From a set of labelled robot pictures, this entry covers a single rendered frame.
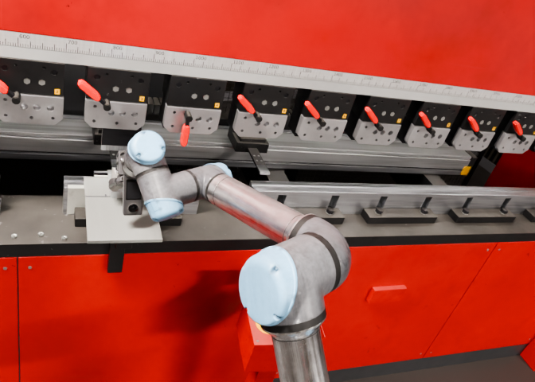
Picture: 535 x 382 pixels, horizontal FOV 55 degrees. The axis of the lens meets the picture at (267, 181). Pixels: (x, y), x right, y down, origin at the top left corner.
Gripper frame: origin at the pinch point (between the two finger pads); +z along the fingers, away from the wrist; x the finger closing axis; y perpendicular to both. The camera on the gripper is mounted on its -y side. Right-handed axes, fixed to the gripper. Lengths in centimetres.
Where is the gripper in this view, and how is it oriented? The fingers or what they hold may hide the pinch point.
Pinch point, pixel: (126, 191)
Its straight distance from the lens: 145.2
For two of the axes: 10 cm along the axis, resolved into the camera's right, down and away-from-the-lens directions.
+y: -0.7, -9.7, 2.3
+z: -3.9, 2.4, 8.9
